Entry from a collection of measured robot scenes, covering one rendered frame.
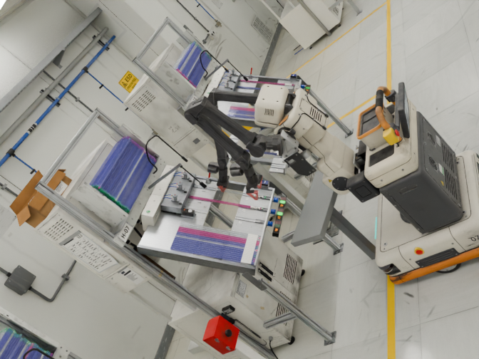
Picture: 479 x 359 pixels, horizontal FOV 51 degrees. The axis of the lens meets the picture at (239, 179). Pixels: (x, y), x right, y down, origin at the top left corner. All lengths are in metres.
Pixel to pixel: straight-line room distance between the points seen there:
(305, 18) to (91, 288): 4.71
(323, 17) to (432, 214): 5.02
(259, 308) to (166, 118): 1.78
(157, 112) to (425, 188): 2.38
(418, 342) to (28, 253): 3.03
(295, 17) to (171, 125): 3.64
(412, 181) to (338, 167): 0.40
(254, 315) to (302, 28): 5.02
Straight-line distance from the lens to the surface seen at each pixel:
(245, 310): 3.27
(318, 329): 3.22
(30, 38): 5.71
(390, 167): 2.53
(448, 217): 2.76
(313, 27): 7.47
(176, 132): 4.28
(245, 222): 3.16
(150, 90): 4.12
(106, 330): 4.57
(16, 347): 2.55
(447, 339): 2.83
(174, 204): 3.20
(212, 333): 2.75
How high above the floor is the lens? 2.10
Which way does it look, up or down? 20 degrees down
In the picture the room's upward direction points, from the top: 48 degrees counter-clockwise
